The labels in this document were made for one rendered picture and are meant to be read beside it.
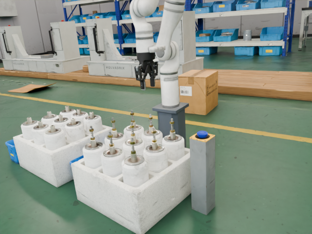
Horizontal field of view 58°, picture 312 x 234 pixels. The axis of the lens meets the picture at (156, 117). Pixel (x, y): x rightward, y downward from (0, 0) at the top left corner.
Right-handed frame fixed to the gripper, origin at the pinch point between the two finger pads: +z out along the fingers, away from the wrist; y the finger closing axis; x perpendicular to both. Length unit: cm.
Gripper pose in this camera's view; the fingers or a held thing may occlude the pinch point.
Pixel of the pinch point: (148, 85)
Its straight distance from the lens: 121.0
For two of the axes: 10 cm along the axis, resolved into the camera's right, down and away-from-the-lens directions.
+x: 8.3, 1.3, -5.5
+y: -5.6, 3.0, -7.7
